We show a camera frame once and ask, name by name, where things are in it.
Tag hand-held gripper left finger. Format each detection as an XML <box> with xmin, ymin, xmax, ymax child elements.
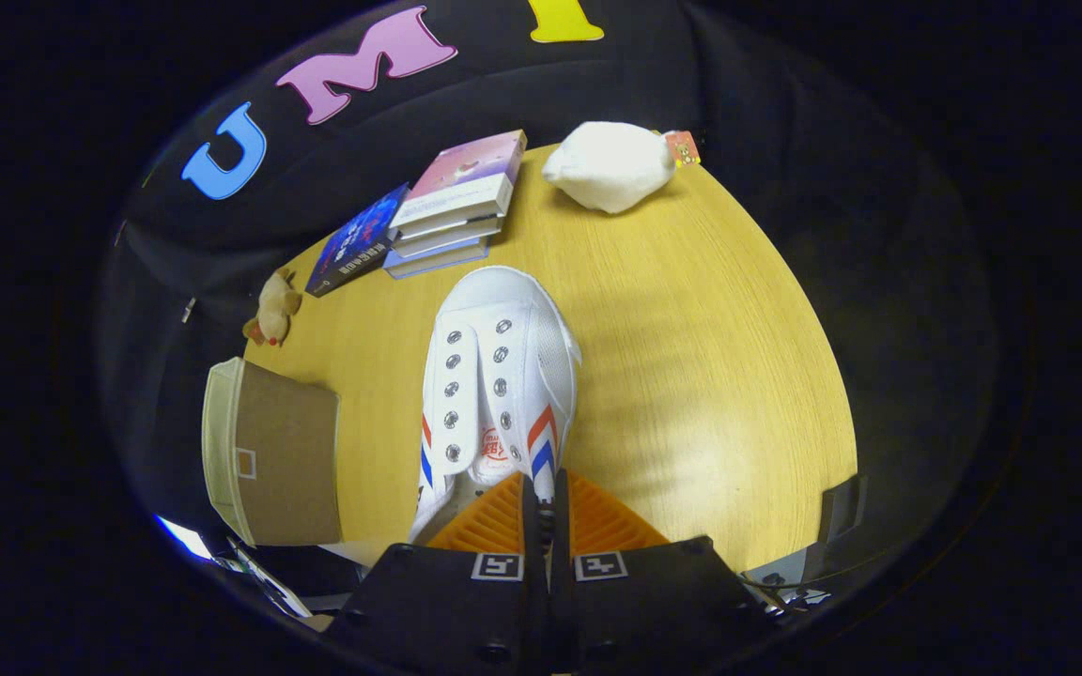
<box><xmin>325</xmin><ymin>472</ymin><xmax>549</xmax><ymax>676</ymax></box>

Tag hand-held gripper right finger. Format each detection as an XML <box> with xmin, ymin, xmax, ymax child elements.
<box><xmin>550</xmin><ymin>469</ymin><xmax>772</xmax><ymax>676</ymax></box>

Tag beige fabric storage box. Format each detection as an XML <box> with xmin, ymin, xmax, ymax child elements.
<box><xmin>201</xmin><ymin>357</ymin><xmax>345</xmax><ymax>548</ymax></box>

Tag white canvas shoe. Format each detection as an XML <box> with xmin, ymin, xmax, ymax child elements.
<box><xmin>408</xmin><ymin>266</ymin><xmax>583</xmax><ymax>545</ymax></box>

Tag black rectangular object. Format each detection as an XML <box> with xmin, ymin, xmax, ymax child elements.
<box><xmin>820</xmin><ymin>473</ymin><xmax>869</xmax><ymax>557</ymax></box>

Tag light blue book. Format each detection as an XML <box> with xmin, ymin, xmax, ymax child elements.
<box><xmin>383</xmin><ymin>237</ymin><xmax>491</xmax><ymax>281</ymax></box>

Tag computer monitor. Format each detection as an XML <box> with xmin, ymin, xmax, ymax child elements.
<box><xmin>154</xmin><ymin>514</ymin><xmax>215</xmax><ymax>562</ymax></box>

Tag white middle book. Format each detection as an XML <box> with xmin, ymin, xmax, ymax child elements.
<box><xmin>393</xmin><ymin>216</ymin><xmax>504</xmax><ymax>259</ymax></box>

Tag brown plush dog toy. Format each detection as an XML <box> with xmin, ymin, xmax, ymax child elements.
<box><xmin>242</xmin><ymin>269</ymin><xmax>303</xmax><ymax>348</ymax></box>

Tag dark blue book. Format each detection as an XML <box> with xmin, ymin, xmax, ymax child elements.
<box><xmin>304</xmin><ymin>182</ymin><xmax>410</xmax><ymax>299</ymax></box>

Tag white plush toy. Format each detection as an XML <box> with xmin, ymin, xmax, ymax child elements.
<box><xmin>541</xmin><ymin>120</ymin><xmax>702</xmax><ymax>215</ymax></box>

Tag pink cover book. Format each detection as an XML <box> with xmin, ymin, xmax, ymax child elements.
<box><xmin>389</xmin><ymin>130</ymin><xmax>529</xmax><ymax>240</ymax></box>

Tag tangled cables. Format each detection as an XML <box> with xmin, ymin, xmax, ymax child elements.
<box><xmin>743</xmin><ymin>571</ymin><xmax>833</xmax><ymax>613</ymax></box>

